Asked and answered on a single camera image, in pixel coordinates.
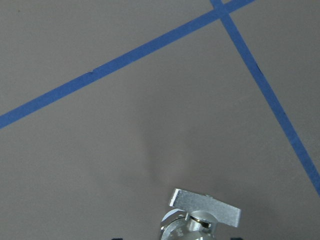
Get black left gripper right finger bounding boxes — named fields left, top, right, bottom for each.
left=230, top=237, right=243, bottom=240

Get chrome PPR valve white ends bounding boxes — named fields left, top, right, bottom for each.
left=159, top=188, right=241, bottom=240

